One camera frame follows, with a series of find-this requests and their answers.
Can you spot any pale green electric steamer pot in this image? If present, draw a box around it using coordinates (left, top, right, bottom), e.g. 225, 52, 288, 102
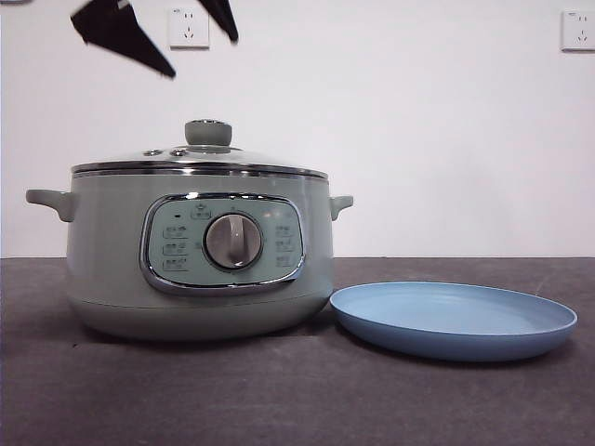
25, 169, 354, 344

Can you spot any glass lid with green knob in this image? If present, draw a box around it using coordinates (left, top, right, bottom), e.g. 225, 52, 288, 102
72, 119, 329, 181

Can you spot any white wall socket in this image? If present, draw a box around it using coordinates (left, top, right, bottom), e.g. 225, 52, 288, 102
561, 9, 595, 53
168, 7, 211, 50

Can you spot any light blue round plate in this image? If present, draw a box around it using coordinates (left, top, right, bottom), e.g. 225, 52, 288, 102
329, 282, 579, 363

